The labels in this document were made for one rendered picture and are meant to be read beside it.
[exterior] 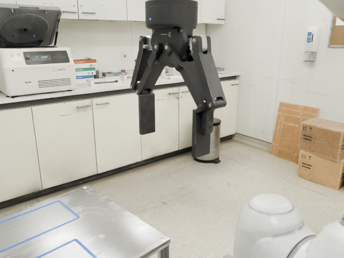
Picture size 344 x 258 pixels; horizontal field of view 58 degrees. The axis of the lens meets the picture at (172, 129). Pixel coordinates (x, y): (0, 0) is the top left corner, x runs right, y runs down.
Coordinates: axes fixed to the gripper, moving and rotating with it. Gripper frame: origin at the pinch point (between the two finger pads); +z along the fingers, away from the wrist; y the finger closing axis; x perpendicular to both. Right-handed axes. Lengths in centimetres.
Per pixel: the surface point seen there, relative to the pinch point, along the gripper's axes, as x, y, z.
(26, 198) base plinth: -22, 224, 117
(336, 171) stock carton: -248, 68, 102
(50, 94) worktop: -49, 217, 30
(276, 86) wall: -289, 164, 40
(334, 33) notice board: -287, 105, -18
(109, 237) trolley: -3.0, 30.8, 38.0
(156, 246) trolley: -10.8, 19.6, 38.1
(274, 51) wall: -289, 171, 1
